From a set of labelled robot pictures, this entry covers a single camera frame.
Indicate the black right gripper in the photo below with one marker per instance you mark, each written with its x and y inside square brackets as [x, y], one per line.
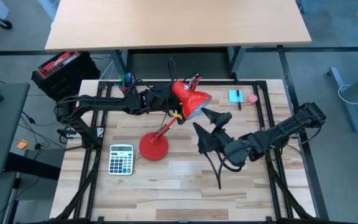
[239, 152]

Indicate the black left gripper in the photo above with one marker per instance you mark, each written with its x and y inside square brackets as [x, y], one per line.
[155, 101]

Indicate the red desk lamp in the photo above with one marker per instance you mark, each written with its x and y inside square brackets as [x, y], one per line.
[186, 96]

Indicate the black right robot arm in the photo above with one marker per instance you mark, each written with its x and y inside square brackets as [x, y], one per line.
[287, 127]

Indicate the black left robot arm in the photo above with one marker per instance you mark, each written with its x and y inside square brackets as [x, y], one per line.
[104, 102]

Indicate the yellow tag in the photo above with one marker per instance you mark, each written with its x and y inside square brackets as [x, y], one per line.
[177, 116]

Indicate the black pen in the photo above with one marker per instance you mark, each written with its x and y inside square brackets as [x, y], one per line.
[239, 104]

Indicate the blue sticky note pad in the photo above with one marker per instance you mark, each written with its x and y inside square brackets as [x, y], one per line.
[232, 97]

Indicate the pink eraser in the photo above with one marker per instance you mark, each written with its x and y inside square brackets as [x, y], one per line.
[252, 99]

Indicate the black mesh pen holder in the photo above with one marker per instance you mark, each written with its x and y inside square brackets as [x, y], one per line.
[126, 84]

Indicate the grey desk calculator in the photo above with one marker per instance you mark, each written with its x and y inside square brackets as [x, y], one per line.
[121, 160]

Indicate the white metal mounting plate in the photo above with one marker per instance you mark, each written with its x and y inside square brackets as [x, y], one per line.
[100, 132]

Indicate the large light wooden desk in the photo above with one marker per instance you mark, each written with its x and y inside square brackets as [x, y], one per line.
[179, 21]

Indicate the black box with red lid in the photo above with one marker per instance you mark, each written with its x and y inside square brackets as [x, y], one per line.
[70, 77]

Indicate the black power strip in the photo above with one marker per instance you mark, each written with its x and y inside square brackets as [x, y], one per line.
[67, 133]

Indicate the orange sticky note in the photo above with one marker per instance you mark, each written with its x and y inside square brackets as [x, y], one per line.
[22, 144]

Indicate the dark grey side table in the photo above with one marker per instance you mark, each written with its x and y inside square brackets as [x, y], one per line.
[2, 130]

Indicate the grey desk leg frame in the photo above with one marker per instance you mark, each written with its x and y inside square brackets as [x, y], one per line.
[351, 102]

